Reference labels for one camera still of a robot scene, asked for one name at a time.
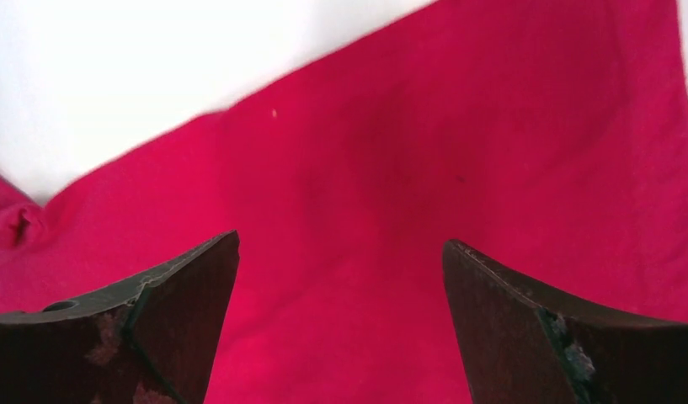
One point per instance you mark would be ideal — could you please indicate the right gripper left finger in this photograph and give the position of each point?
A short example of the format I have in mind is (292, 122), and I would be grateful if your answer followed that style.
(148, 338)

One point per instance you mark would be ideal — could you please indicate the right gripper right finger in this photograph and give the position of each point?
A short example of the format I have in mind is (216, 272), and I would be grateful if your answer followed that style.
(524, 341)

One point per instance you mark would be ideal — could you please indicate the red t shirt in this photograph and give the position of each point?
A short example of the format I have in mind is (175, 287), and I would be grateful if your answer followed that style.
(551, 136)

